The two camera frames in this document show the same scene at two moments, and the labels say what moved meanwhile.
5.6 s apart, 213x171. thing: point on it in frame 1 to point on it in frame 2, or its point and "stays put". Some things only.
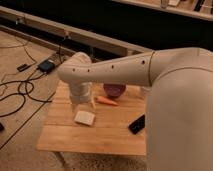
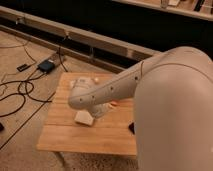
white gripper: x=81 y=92 to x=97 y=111
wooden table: x=106 y=125 stays put
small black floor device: x=22 y=67 stays put
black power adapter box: x=46 y=66 stays put
